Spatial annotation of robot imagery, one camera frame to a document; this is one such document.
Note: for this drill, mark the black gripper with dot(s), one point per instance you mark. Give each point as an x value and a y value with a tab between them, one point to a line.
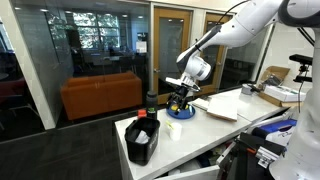
180	96

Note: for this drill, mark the yellow highlighter pen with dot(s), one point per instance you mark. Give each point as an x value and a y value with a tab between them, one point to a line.
169	125

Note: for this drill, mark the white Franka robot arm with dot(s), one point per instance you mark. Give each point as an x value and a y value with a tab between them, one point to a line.
246	23

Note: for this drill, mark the white plastic cup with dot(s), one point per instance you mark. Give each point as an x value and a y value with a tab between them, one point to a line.
175	131

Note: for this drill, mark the yellow toy corn cob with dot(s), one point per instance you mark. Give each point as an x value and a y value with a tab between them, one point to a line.
173	107

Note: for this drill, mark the blue round plate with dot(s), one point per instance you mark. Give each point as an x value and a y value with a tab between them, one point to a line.
186	115

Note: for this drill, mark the black water bottle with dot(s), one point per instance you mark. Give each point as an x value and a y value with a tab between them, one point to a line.
151	105

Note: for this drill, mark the red round can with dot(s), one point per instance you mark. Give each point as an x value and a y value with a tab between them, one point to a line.
142	113

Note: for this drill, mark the white open notebook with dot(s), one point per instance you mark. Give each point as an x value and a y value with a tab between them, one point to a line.
222	109

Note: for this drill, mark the crumpled white paper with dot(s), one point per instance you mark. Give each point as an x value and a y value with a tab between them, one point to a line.
142	137

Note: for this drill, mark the black trash bin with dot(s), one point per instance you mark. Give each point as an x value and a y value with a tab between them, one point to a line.
143	150

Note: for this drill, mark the narrow wooden glass door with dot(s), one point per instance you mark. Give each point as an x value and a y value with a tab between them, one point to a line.
222	76

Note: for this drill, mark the wide wooden glass door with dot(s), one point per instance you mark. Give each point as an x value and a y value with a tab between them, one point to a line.
156	50

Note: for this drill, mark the grey tape roll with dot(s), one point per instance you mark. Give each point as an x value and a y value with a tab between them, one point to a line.
246	89

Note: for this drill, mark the orange sofa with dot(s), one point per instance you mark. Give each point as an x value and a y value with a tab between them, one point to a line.
100	95

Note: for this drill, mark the shallow open cardboard box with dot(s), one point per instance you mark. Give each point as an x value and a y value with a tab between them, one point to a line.
276	71

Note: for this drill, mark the white flat box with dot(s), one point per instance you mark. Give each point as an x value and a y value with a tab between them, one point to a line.
283	93

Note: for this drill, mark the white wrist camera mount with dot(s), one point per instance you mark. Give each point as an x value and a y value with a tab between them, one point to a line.
183	82

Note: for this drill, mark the black camera on stand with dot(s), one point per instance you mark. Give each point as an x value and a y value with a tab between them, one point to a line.
301	60

